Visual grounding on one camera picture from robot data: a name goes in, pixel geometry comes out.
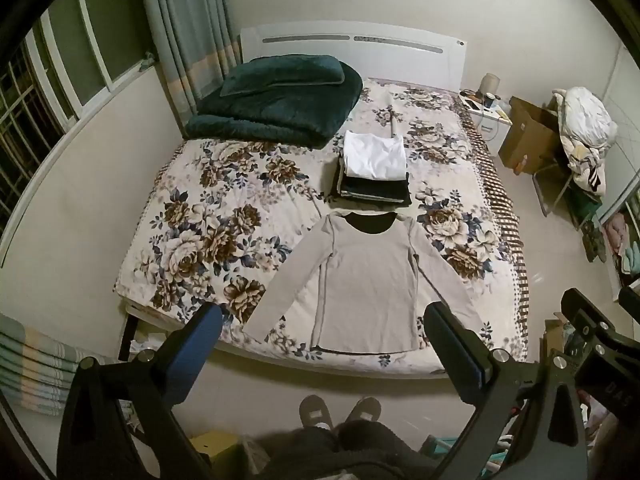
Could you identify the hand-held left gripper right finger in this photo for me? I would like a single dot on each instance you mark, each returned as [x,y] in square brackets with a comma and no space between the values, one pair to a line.
[452,352]

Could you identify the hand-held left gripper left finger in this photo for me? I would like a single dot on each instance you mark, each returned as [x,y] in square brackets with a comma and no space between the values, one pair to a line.
[201,341]

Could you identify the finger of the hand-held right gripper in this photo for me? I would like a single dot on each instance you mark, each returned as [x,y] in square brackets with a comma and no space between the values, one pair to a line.
[631,300]
[585,317]

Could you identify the grey long-sleeved shirt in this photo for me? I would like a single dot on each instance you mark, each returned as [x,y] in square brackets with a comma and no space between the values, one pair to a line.
[367,280]

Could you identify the dark folded clothes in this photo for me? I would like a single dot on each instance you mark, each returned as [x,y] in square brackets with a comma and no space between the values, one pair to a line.
[372,190]

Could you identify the small open cardboard box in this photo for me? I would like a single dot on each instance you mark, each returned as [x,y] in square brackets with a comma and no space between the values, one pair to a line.
[555,335]

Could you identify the dark green slippers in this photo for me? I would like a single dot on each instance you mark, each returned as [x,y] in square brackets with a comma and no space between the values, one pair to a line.
[594,240]

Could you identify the black bed leg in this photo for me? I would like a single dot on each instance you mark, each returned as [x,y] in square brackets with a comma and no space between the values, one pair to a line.
[127,335]

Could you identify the person's right grey slipper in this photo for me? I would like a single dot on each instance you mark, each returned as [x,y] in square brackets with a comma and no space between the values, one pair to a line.
[364,410]

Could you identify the person's grey slipper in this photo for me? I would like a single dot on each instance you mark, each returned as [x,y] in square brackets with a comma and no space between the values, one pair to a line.
[364,410]
[315,412]

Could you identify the yellow box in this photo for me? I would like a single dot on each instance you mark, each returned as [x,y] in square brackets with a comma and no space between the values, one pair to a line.
[215,455]

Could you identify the bed with floral sheet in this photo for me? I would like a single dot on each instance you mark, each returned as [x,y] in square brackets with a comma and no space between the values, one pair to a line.
[220,220]

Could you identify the metal folding chair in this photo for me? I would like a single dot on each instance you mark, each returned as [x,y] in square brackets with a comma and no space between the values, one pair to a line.
[562,195]

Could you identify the person's left grey slipper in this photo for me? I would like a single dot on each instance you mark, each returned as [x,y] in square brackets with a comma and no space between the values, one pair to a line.
[315,412]

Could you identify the person's dark trouser legs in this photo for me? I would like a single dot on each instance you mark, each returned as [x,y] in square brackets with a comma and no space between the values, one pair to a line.
[345,452]

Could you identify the striped folded cloth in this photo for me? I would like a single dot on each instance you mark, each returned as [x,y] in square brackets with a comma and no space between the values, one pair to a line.
[40,365]

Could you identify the heap of white bedding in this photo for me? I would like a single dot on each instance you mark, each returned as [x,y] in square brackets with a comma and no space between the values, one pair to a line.
[587,130]

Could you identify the brown cardboard box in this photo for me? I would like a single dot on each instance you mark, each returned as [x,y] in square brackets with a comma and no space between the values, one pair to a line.
[530,135]

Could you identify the white nightstand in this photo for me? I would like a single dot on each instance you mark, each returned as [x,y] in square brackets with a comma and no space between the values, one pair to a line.
[492,127]

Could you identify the white folded shirt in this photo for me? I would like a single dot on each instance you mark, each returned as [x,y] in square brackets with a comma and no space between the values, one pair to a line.
[375,155]

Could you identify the dark green folded blanket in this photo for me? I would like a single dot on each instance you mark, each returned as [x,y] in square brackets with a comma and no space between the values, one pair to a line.
[280,110]

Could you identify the beige jar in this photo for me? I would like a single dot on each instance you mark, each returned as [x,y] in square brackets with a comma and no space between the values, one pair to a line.
[490,87]

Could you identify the dark green pillow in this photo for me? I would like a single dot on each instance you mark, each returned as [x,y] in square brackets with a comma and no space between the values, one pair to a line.
[282,74]

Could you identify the grey-green curtain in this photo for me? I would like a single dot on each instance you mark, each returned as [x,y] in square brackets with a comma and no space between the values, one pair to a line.
[185,25]

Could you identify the white bed headboard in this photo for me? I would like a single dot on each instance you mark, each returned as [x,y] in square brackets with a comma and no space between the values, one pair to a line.
[350,52]

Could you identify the window with white frame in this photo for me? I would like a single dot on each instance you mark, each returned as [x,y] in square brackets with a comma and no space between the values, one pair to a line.
[60,60]

